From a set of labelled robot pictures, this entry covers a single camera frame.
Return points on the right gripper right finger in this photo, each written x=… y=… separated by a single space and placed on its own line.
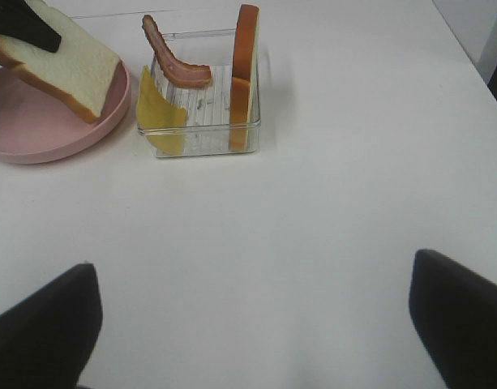
x=454 y=312

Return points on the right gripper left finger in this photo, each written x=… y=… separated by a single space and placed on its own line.
x=47 y=339

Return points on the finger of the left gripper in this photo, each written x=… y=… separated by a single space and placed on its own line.
x=20 y=21

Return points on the bread slice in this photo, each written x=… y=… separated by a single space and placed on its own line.
x=243 y=75
x=79 y=74

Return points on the bacon strip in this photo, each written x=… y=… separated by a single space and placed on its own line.
x=179 y=73

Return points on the pink round plate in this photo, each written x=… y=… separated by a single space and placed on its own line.
x=36 y=128

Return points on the yellow cheese slice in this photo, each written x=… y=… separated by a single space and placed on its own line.
x=155 y=115

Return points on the right clear plastic tray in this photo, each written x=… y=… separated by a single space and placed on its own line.
x=207 y=122

